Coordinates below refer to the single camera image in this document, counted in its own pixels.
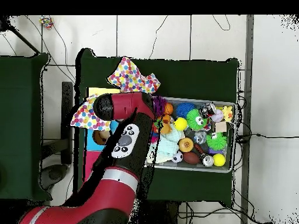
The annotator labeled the yellow ball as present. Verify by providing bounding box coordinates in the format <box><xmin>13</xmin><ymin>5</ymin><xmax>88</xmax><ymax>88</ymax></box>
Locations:
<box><xmin>174</xmin><ymin>117</ymin><xmax>188</xmax><ymax>131</ymax></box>
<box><xmin>213</xmin><ymin>153</ymin><xmax>227</xmax><ymax>168</ymax></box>

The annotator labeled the blue spiky ball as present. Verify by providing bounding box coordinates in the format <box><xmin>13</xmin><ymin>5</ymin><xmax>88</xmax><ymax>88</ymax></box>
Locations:
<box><xmin>176</xmin><ymin>102</ymin><xmax>196</xmax><ymax>118</ymax></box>

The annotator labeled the small brown football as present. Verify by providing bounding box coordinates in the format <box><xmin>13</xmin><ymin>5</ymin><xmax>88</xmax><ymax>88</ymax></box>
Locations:
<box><xmin>183</xmin><ymin>151</ymin><xmax>201</xmax><ymax>165</ymax></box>

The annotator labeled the brown monkey toy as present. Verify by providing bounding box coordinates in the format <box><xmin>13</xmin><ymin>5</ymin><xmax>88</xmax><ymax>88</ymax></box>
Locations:
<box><xmin>158</xmin><ymin>118</ymin><xmax>175</xmax><ymax>136</ymax></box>

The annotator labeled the dark green table cloth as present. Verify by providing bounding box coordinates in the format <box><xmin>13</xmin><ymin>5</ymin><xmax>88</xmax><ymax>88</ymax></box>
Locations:
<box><xmin>74</xmin><ymin>48</ymin><xmax>240</xmax><ymax>206</ymax></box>

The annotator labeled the small colourful toy on floor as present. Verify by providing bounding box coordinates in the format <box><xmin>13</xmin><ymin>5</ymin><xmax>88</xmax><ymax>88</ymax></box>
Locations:
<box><xmin>39</xmin><ymin>16</ymin><xmax>54</xmax><ymax>30</ymax></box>

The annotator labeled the green spiky ball with eyes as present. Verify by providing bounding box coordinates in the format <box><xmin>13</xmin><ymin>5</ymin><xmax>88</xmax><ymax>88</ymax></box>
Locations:
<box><xmin>186</xmin><ymin>108</ymin><xmax>208</xmax><ymax>131</ymax></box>

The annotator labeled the small orange basketball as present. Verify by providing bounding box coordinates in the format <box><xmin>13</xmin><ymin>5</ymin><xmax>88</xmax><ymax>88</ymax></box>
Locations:
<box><xmin>164</xmin><ymin>102</ymin><xmax>175</xmax><ymax>116</ymax></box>

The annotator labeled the wooden box with three holes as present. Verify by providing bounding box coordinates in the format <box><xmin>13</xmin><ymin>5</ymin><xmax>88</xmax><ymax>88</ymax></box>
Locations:
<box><xmin>83</xmin><ymin>86</ymin><xmax>121</xmax><ymax>183</ymax></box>

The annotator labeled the purple spiky monster toy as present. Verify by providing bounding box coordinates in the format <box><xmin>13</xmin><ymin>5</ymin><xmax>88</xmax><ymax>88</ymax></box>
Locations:
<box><xmin>151</xmin><ymin>96</ymin><xmax>168</xmax><ymax>117</ymax></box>

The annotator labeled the green covered side table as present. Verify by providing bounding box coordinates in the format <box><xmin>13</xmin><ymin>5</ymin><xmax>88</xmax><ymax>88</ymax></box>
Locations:
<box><xmin>0</xmin><ymin>53</ymin><xmax>50</xmax><ymax>201</ymax></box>

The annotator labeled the small soccer ball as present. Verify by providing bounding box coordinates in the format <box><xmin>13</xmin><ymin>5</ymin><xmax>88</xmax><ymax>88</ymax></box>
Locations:
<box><xmin>172</xmin><ymin>151</ymin><xmax>184</xmax><ymax>164</ymax></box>

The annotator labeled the shallow clear bin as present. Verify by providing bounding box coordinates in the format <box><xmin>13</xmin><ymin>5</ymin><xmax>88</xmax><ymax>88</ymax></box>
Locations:
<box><xmin>144</xmin><ymin>95</ymin><xmax>237</xmax><ymax>173</ymax></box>

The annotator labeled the light teal cloth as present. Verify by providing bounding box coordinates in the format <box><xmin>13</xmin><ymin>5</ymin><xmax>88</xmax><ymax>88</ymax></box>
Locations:
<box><xmin>149</xmin><ymin>130</ymin><xmax>184</xmax><ymax>164</ymax></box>

